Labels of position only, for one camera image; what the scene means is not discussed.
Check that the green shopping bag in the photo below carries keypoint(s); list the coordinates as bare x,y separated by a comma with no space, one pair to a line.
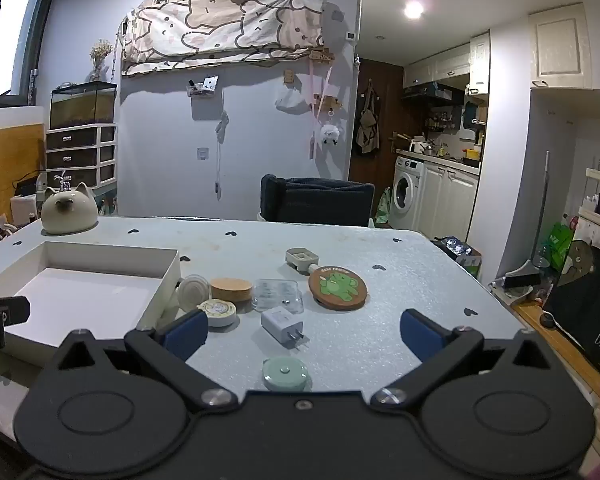
383,207

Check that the white lower kitchen cabinets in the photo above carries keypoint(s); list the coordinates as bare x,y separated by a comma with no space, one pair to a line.
450,200

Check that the dried flower vase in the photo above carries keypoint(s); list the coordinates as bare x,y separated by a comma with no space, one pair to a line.
100,57

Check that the hanging canvas bags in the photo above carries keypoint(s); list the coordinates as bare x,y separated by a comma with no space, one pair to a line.
367,122

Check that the cat-shaped ceramic pot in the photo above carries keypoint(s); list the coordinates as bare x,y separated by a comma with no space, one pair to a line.
69,210

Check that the white plastic bag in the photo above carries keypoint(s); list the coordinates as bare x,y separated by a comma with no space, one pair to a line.
289,97

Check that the white charger plug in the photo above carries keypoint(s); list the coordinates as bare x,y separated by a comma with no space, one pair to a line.
279,322

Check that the dark blue chair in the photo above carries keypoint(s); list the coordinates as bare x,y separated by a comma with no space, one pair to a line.
317,202

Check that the green frog coaster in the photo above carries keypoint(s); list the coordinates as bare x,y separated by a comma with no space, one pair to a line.
338,286

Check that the white sheep plush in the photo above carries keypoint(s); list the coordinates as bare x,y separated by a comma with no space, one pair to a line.
330,134

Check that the round yellow label tin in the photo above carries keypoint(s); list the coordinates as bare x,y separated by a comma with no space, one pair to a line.
219,311

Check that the white drawer unit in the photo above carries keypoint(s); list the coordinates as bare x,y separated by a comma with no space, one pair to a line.
80,155

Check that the small wall shelf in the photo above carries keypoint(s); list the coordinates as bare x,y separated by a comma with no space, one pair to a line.
202,87

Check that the white upper kitchen cabinets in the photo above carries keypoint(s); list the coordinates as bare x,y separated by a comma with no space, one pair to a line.
445,67

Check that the blue printed box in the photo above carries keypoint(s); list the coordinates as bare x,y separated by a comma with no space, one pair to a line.
460,252

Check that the white wall socket plate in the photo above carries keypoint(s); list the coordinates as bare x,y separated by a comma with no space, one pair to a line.
202,153

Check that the printed blanket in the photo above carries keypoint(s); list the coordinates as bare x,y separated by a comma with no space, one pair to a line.
215,25

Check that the white washing machine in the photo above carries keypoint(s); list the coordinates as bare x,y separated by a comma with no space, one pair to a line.
406,192

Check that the white storage bin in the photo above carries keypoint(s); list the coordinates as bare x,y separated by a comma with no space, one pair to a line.
27,212

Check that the silver metal ornament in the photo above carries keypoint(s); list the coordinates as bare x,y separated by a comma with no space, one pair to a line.
61,181

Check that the white kitchen cabinets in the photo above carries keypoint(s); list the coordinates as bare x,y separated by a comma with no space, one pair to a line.
450,200
445,67

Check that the window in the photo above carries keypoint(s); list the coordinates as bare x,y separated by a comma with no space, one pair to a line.
5,45

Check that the wooden hook rack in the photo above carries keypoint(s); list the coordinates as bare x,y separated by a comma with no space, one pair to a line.
327,102

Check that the mint green tape measure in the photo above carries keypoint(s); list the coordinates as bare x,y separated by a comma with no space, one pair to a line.
285,374

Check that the clear plastic case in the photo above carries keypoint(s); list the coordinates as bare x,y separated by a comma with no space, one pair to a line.
278,295

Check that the glass fish tank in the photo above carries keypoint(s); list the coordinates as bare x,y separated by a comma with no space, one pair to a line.
82,107

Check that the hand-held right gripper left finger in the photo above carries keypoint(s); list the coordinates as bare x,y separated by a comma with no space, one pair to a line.
187,334

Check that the white cardboard box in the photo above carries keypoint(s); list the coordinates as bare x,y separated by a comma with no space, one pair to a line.
80,295

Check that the black printed bag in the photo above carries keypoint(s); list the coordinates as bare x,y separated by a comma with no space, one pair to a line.
587,305

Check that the round wooden lid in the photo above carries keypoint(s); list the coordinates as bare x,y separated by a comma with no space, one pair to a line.
231,290

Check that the round ceiling light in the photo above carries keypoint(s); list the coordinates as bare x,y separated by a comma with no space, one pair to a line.
413,9

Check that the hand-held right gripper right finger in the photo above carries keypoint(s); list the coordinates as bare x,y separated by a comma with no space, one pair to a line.
421,334

